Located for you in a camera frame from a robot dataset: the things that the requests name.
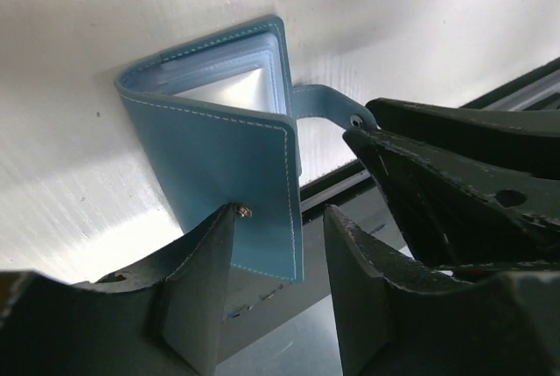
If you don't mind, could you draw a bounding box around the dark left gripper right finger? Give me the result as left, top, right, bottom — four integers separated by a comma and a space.
324, 206, 559, 375

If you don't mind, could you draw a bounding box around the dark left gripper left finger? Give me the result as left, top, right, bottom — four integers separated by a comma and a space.
1, 205, 235, 375

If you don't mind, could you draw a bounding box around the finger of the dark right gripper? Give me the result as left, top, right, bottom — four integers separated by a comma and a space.
343, 129, 559, 278
367, 98, 559, 179

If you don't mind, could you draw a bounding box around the blue leather card holder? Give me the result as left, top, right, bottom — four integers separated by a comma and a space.
115, 15, 375, 282

